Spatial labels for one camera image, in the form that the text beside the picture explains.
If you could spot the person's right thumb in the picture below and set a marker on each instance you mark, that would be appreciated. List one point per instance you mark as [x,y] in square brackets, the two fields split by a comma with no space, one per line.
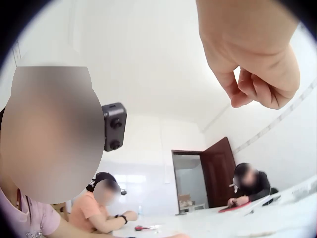
[231,86]

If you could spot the small red tool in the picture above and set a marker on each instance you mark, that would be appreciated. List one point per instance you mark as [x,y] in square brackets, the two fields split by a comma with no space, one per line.
[140,227]

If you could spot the person's right fingers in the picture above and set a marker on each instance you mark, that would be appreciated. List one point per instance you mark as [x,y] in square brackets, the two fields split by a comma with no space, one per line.
[270,86]

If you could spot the red mat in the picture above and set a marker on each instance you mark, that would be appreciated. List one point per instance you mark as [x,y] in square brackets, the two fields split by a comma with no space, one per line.
[235,207]

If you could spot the brown wooden door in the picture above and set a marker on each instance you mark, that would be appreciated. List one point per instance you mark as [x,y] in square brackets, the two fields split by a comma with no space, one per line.
[218,173]

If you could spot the brown door frame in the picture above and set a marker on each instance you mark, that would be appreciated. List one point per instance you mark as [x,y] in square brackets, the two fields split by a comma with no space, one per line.
[174,178]

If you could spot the person's right hand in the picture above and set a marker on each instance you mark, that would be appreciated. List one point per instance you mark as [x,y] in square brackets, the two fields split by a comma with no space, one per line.
[247,37]

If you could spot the clear plastic bottle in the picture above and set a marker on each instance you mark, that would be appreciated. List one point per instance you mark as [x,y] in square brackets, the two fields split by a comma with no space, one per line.
[140,210]

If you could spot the person's body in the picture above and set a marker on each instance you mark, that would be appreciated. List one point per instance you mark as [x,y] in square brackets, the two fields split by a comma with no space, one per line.
[27,218]

